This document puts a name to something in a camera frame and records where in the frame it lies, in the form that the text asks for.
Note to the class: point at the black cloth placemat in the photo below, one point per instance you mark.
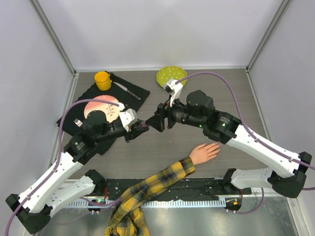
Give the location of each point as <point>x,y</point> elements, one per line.
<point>115,91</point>

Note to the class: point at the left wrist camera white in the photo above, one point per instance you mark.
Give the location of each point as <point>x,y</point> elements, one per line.
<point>128,118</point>

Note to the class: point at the mannequin hand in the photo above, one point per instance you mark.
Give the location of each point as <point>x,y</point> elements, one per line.
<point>203,153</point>

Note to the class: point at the slotted cable duct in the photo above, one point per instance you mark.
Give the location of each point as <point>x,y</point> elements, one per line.
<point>158,204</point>

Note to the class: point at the yellow ceramic mug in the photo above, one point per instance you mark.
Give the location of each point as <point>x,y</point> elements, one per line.
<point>103,80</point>

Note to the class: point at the purple nail polish bottle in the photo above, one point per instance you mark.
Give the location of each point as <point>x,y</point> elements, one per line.
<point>144,125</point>

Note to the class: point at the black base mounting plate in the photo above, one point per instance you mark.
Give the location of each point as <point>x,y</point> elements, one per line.
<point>187,189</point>

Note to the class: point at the silver fork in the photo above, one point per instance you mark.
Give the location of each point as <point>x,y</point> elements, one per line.
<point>78,122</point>

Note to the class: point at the yellow plaid shirt sleeve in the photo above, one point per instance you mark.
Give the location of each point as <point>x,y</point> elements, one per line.
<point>127,218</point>

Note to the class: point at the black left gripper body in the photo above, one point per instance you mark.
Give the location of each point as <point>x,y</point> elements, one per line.
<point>130,132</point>

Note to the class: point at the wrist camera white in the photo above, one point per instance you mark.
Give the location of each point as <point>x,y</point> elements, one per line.
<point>128,118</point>
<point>174,88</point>

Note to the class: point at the green polka dot dish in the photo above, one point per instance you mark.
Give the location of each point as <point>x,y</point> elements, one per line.
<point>170,72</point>

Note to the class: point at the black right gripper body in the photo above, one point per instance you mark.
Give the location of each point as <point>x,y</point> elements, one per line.
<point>173,113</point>

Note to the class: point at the table knife with dark handle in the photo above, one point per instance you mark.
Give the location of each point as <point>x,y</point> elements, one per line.
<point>128,91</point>

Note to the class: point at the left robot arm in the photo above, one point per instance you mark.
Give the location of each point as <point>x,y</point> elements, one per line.
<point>39,203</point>

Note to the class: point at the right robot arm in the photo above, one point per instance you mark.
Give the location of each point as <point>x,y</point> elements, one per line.
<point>285,172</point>

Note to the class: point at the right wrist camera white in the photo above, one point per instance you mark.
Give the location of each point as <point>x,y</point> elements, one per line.
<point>174,88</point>

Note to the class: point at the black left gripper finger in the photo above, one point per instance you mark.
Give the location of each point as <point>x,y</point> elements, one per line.
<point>140,121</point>
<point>137,131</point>

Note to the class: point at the pink and cream plate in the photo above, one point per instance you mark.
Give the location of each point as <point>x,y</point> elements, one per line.
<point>111,111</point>

